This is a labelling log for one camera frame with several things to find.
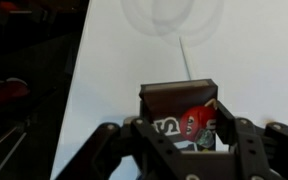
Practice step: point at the clear plastic bag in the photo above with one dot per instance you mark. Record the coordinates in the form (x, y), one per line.
(180, 23)

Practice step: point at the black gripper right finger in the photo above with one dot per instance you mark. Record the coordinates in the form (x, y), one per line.
(262, 153)

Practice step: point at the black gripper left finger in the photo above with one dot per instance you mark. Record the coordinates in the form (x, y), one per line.
(155, 155)

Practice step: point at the brown M&M's candy box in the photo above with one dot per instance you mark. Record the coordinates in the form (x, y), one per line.
(183, 111)

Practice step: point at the red clamp tripod stand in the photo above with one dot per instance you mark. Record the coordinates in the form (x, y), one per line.
(39, 42)

